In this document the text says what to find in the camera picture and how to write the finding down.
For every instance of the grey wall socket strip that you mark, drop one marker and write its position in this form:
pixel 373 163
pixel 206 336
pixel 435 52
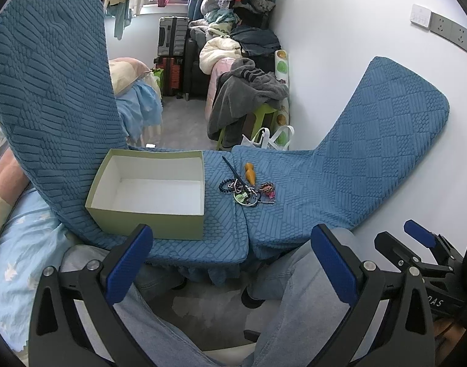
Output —
pixel 449 30

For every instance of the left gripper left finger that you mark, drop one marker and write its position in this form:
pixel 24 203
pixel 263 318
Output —
pixel 57 336

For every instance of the white tote bag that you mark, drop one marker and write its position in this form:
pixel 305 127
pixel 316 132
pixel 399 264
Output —
pixel 270 137

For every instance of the green open cardboard box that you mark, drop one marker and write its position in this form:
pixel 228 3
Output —
pixel 165 191

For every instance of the person's jeans legs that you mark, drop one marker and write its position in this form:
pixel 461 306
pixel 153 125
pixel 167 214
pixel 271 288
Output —
pixel 308 313

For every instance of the pile of clothes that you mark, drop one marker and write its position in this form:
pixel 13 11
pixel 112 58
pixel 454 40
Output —
pixel 246 23

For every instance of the red suitcase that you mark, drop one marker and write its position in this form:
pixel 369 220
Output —
pixel 170 75

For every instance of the white wall switch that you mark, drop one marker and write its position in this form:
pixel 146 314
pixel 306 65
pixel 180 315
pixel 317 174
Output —
pixel 420 16

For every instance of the green dotted rolled mat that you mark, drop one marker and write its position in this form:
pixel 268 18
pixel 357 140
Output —
pixel 282 117

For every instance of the orange gourd pendant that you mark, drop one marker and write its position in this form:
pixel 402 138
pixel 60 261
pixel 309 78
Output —
pixel 250 173

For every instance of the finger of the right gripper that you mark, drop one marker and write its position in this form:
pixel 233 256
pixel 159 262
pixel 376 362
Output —
pixel 404 258
pixel 443 251

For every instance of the blue textured chair cover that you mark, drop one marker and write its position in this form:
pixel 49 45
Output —
pixel 59 114

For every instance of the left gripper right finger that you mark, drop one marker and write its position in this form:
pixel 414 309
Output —
pixel 389 322

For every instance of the grey fleece blanket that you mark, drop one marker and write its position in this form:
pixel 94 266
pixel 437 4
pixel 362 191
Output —
pixel 246 87

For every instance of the light blue bed sheet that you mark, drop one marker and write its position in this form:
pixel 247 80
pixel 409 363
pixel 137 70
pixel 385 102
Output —
pixel 31 238

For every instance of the beige pink pillow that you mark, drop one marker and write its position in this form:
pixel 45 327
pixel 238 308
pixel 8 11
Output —
pixel 125 71

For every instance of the green plastic stool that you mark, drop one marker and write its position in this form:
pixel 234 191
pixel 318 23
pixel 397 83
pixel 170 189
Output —
pixel 228 130

